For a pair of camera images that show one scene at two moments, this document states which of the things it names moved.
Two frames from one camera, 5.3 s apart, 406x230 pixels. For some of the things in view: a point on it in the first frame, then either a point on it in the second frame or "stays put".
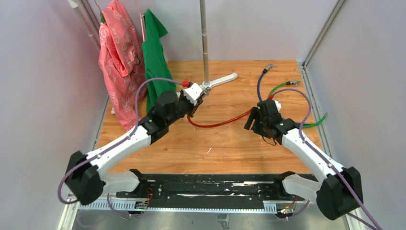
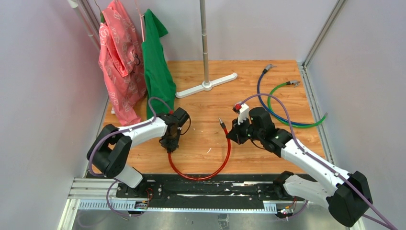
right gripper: [255, 115] to [235, 132]
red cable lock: [220, 123] to [222, 125]
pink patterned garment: [121, 58] stays put
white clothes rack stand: [207, 84] stays put
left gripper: [193, 108] to [173, 145]
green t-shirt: [157, 65] stays put
